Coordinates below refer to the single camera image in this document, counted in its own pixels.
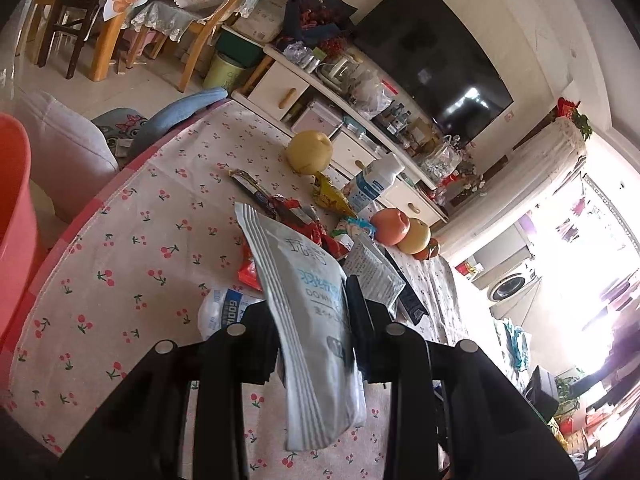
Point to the cherry print tablecloth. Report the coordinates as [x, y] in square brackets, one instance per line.
[134, 269]

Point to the yellow snack wrapper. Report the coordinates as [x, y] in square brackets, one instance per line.
[328, 197]

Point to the black foil snack bag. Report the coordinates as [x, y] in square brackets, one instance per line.
[409, 299]

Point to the blue chair back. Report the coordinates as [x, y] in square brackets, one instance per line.
[174, 113]

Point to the white tv cabinet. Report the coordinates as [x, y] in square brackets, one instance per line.
[292, 99]

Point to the yellow pear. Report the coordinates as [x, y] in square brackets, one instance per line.
[309, 152]

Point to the clear plastic bag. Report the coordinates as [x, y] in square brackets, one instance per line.
[369, 95]

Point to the dark wooden dining chair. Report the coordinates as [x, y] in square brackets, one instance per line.
[74, 19]

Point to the large white wipes pouch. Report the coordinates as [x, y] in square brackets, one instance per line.
[304, 289]

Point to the light wooden chair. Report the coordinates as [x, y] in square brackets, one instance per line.
[170, 22]

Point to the white washing machine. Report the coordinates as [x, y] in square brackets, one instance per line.
[503, 285]

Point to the white plastic bottle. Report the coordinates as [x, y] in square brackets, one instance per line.
[372, 182]

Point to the red apple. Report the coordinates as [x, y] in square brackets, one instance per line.
[391, 226]

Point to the red snack wrapper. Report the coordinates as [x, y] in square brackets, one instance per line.
[314, 230]

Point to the black flat television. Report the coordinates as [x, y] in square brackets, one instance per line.
[436, 60]

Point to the white cushion stool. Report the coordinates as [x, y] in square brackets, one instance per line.
[71, 161]

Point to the white lace covered air conditioner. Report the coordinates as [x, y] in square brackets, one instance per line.
[535, 170]

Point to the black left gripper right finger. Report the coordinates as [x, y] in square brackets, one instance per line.
[453, 414]

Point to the red black foil wrapper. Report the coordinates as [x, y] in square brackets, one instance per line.
[286, 210]

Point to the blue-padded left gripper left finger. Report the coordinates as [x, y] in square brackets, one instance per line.
[138, 432]

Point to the white electric kettle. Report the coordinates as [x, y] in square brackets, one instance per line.
[338, 69]

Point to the dark blue flower bouquet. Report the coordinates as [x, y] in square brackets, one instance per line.
[315, 21]

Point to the orange persimmon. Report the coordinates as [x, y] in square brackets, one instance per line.
[430, 251]

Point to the small white blue packet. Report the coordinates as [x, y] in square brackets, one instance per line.
[221, 308]

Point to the white paper leaflet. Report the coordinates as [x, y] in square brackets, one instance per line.
[377, 278]

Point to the pink plastic trash bucket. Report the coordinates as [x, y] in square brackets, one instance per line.
[21, 249]

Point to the yellow green apple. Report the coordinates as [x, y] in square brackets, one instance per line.
[416, 239]

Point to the green waste bin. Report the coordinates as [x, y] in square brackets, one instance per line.
[224, 73]

